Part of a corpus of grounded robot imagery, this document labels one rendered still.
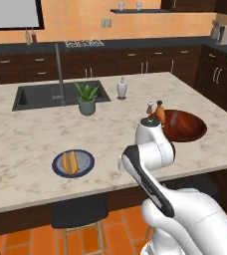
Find brown wooden bowl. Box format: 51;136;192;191
150;109;208;143

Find white soap dispenser bottle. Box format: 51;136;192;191
115;76;129;101

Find grey wall socket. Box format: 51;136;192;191
101;18;113;29

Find dark island base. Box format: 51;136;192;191
0;164;227;239

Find blue rimmed grey plate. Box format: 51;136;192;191
51;148;96;179

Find golden bun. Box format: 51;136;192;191
61;150;80;175

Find dark wall cupboards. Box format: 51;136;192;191
160;0;227;17

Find small white brown shaker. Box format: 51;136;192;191
146;101;154;116

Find short dark base cupboards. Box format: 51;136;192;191
192;44;227;122

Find dark wall shelf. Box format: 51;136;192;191
110;8;171;15

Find orange brown shaker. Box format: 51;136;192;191
154;100;167;127

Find grey sink tap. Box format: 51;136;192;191
54;42;68;106

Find black sink basin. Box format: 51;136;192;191
11;79;112;113

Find grey utensil pot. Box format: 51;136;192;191
210;19;220;40

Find black framed window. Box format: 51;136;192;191
0;0;46;32

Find green potted plant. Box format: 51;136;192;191
74;82;101;117

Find green bottle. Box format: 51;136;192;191
24;27;32;46

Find long dark base cupboards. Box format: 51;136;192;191
0;44;203;87

